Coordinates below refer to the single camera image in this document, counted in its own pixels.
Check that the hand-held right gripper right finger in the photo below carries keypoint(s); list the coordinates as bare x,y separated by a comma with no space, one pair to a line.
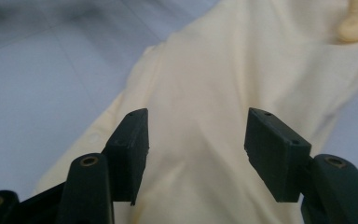
275,155

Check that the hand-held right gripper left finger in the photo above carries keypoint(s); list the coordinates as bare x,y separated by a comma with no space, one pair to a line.
129,155

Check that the cream baby pants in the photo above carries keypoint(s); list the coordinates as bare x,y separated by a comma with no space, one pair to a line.
205,93

